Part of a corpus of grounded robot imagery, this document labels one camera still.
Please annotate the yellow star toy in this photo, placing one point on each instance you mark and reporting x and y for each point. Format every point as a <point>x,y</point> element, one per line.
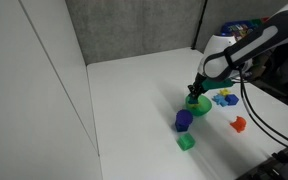
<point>224,91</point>

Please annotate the light blue toy figure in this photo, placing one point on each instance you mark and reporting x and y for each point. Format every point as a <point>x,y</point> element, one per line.
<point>219,99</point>

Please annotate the green toy cube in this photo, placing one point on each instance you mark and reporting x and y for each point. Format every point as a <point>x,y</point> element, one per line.
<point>186,141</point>

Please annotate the orange toy figure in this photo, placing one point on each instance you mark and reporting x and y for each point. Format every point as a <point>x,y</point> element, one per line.
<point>238,124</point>

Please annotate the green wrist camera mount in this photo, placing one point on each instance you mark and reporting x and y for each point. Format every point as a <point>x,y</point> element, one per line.
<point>217,83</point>

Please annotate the green plastic bowl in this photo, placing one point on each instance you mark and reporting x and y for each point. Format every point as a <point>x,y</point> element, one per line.
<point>204,106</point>

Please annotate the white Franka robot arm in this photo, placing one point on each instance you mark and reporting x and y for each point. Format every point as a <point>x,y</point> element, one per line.
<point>250,43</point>

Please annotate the dark green toy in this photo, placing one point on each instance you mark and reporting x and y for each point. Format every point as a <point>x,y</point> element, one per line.
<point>193,99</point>

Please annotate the blue toy cube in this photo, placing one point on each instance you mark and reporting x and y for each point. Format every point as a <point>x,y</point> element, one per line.
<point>232,99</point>

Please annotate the black pole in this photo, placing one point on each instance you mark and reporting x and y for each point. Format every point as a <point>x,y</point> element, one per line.
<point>199,25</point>

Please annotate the yellow toy figure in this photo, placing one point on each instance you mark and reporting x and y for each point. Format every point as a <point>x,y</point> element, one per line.
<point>194,106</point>

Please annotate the box of colourful toys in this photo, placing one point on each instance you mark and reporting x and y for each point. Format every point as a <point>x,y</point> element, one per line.
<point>239,28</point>

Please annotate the purple ridged ball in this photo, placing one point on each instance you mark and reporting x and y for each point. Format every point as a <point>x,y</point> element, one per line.
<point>184,117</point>

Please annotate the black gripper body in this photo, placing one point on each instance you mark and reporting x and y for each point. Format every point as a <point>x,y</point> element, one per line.
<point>200,82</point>

